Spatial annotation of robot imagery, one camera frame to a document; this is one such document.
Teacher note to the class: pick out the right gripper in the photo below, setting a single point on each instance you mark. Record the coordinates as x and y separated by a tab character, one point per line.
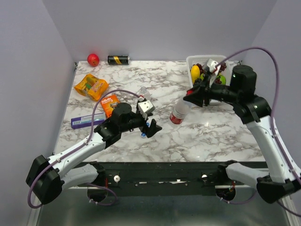
195	94

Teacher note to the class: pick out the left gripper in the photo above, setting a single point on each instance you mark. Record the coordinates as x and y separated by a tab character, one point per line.
153	128

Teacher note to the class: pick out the red label plastic bottle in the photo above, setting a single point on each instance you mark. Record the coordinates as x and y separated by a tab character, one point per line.
181	109

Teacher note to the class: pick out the red bottle cap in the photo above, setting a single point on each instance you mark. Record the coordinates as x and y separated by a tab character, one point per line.
175	120

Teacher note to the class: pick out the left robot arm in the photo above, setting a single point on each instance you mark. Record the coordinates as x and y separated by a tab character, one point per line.
48	177

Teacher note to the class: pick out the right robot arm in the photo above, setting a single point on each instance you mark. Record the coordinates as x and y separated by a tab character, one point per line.
254	111

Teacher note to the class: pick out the clear empty plastic bottle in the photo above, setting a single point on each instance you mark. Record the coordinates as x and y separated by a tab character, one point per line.
144	93

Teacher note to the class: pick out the dark blue grape bunch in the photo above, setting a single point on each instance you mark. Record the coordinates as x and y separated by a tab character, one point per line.
197	81

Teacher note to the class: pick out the yellow mango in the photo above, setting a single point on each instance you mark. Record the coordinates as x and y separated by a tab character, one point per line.
195	73

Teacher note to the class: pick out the green apple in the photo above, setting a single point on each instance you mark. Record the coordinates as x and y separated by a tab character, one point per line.
221	80

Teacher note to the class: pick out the white fruit basket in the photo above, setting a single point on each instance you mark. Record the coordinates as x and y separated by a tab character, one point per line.
193	60

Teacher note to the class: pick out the purple grape bunch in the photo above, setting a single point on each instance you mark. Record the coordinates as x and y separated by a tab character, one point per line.
223	67

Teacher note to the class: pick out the orange razor box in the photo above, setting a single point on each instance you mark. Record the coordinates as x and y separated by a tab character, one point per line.
109	103

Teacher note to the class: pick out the purple toothpaste box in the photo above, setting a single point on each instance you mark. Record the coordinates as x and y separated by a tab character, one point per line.
85	121

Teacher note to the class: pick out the orange snack bag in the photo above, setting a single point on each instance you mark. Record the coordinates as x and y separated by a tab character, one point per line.
92	87

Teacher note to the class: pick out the black gold can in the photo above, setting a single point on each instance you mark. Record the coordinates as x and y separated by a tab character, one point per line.
118	60

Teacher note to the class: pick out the red apple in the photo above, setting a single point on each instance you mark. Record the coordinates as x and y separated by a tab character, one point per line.
93	60

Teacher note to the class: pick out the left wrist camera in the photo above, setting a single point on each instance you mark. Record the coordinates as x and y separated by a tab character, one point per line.
145	108

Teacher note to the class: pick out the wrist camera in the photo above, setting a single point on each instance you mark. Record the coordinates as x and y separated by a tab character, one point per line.
211	70
145	108

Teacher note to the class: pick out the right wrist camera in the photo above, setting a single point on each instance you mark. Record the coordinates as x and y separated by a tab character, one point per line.
211	70

